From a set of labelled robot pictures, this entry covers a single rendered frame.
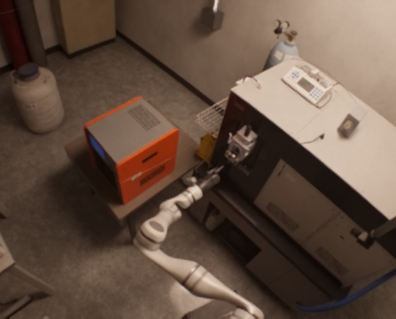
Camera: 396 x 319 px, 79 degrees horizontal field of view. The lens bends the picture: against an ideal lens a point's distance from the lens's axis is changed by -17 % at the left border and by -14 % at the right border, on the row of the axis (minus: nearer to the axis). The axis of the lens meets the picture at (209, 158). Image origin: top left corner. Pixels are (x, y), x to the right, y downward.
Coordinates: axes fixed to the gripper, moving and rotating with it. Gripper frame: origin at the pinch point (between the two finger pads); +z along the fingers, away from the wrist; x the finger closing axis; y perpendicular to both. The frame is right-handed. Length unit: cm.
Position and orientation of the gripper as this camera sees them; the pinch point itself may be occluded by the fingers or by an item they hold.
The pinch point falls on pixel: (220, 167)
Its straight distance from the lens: 141.3
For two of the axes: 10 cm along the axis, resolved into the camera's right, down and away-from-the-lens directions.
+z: 6.9, -5.0, 5.2
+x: 5.5, -1.0, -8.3
